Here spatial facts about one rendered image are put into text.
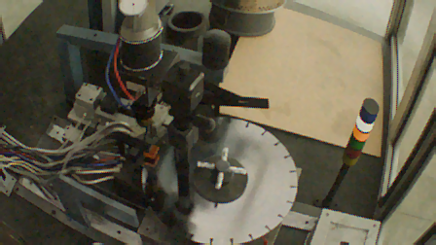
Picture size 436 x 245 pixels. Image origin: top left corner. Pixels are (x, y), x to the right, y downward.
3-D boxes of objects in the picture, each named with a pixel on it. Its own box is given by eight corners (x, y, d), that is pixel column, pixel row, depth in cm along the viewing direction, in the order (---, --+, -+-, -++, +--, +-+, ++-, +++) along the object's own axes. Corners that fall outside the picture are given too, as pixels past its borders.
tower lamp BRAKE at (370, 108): (376, 111, 91) (380, 101, 89) (375, 125, 88) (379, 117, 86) (360, 104, 92) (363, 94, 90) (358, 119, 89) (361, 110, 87)
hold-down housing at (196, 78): (201, 139, 91) (206, 62, 76) (189, 158, 88) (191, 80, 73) (176, 128, 93) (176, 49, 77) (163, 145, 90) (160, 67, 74)
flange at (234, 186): (215, 210, 95) (216, 205, 93) (182, 174, 101) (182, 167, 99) (258, 184, 100) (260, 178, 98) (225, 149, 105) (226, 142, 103)
